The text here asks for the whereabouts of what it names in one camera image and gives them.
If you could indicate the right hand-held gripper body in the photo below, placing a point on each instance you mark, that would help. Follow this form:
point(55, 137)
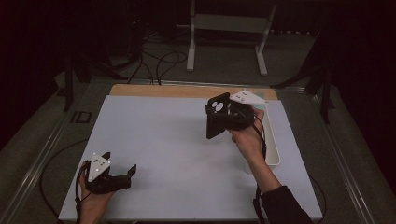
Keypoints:
point(243, 118)

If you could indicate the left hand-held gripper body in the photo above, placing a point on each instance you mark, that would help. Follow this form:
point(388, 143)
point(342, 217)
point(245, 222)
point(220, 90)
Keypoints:
point(98, 166)

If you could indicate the black phone case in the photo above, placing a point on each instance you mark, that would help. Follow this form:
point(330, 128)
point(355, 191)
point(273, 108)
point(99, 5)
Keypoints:
point(213, 130)

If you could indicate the white storage box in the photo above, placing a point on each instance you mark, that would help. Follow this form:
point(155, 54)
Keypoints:
point(274, 149)

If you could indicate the person's right hand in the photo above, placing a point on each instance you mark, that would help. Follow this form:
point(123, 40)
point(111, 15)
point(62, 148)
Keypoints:
point(249, 143)

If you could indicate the person's left hand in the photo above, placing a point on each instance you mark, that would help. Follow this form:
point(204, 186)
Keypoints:
point(93, 203)

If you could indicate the black stand legs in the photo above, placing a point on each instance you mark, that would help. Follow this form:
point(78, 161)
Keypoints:
point(68, 87)

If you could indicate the white metal stand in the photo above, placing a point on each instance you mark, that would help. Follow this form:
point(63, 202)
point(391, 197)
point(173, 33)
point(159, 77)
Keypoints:
point(230, 23)

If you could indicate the black tripod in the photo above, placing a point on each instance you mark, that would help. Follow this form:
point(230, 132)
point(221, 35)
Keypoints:
point(325, 99)

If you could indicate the black power strip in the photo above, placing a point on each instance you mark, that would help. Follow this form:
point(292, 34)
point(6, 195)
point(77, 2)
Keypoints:
point(292, 32)

